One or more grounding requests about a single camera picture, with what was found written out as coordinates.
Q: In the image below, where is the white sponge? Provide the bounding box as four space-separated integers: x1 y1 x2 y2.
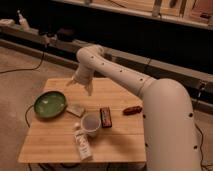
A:
66 104 85 117

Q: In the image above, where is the green bowl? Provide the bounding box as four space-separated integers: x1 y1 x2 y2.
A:
34 91 67 119

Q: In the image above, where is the black device on ledge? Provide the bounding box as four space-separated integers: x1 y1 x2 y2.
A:
57 28 75 42

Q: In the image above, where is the red sausage snack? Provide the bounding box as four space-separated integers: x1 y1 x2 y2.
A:
123 106 142 116

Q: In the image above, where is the white spray bottle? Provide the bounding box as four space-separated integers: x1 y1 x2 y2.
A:
17 11 30 31

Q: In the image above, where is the black floor cable left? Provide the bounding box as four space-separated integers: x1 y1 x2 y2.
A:
0 46 46 76

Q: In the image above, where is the wooden table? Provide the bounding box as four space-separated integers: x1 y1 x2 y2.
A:
18 78 146 163

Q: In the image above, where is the black robot cable right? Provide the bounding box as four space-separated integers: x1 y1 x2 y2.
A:
194 123 213 171

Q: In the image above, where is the white lotion bottle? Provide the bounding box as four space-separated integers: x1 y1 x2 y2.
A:
74 123 92 160

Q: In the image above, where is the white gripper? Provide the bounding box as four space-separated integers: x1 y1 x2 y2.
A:
66 65 94 96

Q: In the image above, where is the dark chocolate bar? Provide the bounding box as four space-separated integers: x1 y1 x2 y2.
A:
100 107 112 128

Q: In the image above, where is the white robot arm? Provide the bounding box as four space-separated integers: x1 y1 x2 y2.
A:
71 45 202 171

